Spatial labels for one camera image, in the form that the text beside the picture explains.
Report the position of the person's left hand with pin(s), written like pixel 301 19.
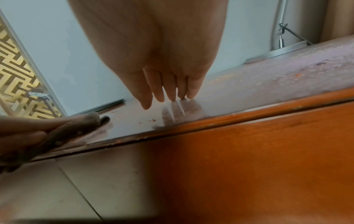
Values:
pixel 25 131

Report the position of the person's right hand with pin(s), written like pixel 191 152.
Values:
pixel 155 39

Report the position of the brown cleaning cloth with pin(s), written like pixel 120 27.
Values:
pixel 74 129

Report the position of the wooden folding luggage rack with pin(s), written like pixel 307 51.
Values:
pixel 37 94

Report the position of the gold lattice screen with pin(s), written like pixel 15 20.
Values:
pixel 16 70

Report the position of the silver desk lamp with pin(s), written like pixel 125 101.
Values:
pixel 276 52

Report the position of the red wooden table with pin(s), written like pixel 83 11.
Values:
pixel 276 76

